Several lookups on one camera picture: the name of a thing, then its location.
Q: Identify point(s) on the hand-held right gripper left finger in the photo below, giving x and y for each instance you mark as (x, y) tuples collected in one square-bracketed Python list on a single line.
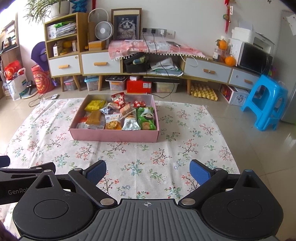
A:
[(96, 171)]

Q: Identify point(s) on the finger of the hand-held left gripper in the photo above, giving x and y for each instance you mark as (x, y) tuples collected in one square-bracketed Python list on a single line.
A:
[(27, 172), (4, 161)]

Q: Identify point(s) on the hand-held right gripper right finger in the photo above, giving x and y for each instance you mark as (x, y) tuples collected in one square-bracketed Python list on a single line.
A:
[(200, 172)]

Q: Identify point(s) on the pink cardboard box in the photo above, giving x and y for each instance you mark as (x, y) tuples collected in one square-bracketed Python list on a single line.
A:
[(115, 136)]

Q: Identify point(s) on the long white blue bread packet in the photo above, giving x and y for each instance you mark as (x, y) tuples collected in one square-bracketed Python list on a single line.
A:
[(91, 127)]

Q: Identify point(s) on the lotus root chip packet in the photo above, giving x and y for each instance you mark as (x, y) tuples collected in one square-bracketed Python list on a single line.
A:
[(113, 124)]

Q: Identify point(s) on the orange white snack packet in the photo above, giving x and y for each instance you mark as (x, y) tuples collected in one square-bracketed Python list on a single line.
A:
[(82, 120)]

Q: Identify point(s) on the gold snack packet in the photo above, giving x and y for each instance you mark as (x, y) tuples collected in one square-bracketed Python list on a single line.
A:
[(93, 118)]

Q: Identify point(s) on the long white grey packet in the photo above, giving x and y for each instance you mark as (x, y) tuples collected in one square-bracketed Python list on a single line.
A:
[(130, 124)]

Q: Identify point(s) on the small white cartoon-print packet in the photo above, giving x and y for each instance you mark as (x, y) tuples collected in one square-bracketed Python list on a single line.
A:
[(107, 109)]

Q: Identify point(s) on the yellow snack packet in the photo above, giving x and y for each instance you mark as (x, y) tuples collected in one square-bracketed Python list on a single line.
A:
[(94, 105)]

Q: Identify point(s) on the clear cracker packet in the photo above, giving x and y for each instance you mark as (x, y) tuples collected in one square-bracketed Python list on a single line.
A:
[(127, 111)]

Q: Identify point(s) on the green biscuit packet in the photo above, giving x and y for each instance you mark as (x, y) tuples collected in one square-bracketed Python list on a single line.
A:
[(145, 118)]

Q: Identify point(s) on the red snack packet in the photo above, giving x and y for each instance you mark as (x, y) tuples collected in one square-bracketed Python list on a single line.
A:
[(118, 99)]

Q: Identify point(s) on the small red candy packet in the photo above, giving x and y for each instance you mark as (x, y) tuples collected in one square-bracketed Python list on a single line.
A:
[(138, 103)]

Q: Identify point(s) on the floral cloth mat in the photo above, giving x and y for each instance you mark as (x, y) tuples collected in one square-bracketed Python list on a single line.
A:
[(138, 157)]

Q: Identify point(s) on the white shopping bag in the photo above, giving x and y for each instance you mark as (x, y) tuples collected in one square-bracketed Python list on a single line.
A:
[(15, 89)]

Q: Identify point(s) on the small white floor device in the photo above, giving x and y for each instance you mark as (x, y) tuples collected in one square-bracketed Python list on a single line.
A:
[(54, 96)]

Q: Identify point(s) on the yellow egg tray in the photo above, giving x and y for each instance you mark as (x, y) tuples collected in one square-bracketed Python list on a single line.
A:
[(204, 92)]

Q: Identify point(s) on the white printed box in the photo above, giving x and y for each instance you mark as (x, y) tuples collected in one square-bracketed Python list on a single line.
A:
[(238, 97)]

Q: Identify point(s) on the clear bin with blue lid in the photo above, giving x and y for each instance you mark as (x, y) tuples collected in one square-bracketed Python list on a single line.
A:
[(92, 84)]

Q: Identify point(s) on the red printed bag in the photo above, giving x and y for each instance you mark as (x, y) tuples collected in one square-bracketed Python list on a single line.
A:
[(41, 81)]

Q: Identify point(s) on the clear bin with dark lid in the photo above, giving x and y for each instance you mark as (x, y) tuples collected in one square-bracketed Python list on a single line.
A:
[(116, 84)]

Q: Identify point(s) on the small clear storage bin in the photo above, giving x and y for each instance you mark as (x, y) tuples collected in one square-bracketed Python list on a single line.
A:
[(69, 85)]

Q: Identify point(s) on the white plastic bin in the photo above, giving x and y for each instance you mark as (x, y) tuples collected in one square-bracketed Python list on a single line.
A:
[(166, 87)]

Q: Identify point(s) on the red gift bag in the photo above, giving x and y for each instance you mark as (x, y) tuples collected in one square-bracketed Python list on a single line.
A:
[(12, 69)]

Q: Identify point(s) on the red cardboard box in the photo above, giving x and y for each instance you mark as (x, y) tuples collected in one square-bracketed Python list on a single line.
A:
[(138, 87)]

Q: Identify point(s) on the low wooden drawer cabinet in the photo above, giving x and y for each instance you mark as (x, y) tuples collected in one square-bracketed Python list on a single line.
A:
[(99, 62)]

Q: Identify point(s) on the tall wooden shelf cabinet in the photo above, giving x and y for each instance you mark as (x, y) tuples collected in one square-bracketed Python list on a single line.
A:
[(64, 66)]

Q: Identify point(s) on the pile of papers and bags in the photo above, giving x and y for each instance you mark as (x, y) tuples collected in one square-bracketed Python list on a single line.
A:
[(166, 67)]

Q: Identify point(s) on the black case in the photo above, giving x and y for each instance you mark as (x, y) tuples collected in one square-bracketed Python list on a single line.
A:
[(136, 68)]

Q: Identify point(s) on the blue plastic stool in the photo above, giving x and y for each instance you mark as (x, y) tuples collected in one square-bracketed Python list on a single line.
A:
[(270, 84)]

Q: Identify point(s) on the purple hat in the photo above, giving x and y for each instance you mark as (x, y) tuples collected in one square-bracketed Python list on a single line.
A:
[(39, 53)]

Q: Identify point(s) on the wooden storage rack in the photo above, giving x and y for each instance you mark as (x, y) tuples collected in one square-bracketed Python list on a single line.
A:
[(9, 46)]

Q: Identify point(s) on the orange fruit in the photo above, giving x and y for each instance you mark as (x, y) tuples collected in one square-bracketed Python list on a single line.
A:
[(222, 44), (230, 61)]

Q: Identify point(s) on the dark glass jar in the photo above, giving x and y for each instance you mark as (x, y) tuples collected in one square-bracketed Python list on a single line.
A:
[(216, 55)]

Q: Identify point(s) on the yellow cardboard box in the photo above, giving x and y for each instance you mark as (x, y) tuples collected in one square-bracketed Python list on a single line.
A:
[(97, 45)]

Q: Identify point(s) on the black white microwave oven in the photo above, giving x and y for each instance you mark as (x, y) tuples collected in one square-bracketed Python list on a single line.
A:
[(253, 58)]

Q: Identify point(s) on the pink patterned cloth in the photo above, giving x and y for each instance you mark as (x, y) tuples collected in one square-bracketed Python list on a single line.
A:
[(129, 46)]

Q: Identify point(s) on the white carton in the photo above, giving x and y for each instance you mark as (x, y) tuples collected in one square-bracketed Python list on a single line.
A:
[(51, 31)]

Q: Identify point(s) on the small white desk fan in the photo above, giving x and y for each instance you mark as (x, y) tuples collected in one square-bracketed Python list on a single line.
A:
[(104, 30)]

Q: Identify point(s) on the white printer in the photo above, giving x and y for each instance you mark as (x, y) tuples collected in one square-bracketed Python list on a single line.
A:
[(242, 34)]

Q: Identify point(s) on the stack of papers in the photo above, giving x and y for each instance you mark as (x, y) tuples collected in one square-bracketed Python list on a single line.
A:
[(66, 30)]

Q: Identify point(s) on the framed cat picture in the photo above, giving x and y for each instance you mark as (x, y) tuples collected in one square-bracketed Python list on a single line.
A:
[(126, 25)]

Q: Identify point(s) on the tall white fan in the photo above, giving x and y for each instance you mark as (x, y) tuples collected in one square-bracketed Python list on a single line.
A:
[(97, 15)]

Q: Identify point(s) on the potted green plant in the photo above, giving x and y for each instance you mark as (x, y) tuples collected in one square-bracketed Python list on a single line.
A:
[(60, 9)]

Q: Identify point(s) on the blue plush toy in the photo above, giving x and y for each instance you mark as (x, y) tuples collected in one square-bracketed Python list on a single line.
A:
[(79, 5)]

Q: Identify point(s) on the wall power sockets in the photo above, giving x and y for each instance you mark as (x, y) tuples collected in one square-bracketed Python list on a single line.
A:
[(161, 32)]

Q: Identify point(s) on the red hanging wall ornament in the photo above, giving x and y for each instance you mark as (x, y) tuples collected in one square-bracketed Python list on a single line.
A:
[(228, 16)]

